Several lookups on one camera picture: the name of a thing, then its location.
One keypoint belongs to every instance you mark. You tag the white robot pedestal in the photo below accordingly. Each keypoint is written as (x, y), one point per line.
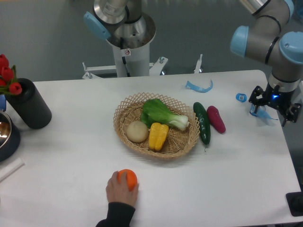
(130, 44)

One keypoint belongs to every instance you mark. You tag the orange mandarin fruit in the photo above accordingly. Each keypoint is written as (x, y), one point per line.
(131, 178)

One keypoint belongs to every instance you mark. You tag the tangled blue tape ribbon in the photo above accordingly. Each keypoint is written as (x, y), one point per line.
(260, 112)

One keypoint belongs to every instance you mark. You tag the dark green cucumber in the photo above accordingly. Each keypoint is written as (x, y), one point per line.
(204, 124)

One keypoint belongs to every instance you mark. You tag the white plastic bar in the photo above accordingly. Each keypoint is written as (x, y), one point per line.
(10, 168)

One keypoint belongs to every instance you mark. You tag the small blue tape roll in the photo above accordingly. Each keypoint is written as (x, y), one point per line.
(241, 97)

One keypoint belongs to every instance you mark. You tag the dark metal bowl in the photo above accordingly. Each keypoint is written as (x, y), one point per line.
(9, 137)

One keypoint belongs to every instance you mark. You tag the beige round onion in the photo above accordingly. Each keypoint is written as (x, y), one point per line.
(137, 131)

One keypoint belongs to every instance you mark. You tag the red tulip bouquet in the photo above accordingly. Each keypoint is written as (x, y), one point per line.
(9, 84)

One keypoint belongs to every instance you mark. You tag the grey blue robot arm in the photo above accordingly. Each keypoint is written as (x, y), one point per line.
(263, 42)

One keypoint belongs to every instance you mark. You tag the person's bare hand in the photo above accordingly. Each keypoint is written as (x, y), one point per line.
(118, 191)

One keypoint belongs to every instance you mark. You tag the curved blue tape strip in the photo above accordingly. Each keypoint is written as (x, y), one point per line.
(198, 89)

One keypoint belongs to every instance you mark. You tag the blue object at left edge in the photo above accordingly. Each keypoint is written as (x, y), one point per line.
(3, 103)

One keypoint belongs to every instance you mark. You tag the yellow bell pepper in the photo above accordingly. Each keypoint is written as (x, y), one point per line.
(157, 136)

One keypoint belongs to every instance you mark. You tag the black sleeved forearm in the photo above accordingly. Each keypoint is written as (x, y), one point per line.
(118, 215)

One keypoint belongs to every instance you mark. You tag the black cylindrical vase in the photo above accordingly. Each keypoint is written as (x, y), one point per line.
(30, 105)

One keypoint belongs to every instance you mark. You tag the magenta sweet potato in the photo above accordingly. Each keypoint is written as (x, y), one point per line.
(215, 119)

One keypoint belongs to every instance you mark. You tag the black device at table corner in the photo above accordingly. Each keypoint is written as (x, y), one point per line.
(295, 203)

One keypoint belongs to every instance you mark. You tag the woven wicker basket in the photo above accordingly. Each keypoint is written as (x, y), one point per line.
(177, 144)

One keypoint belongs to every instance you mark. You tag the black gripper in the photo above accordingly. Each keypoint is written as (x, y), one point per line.
(281, 101)

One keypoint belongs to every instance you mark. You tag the green bok choy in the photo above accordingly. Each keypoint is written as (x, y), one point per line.
(154, 110)

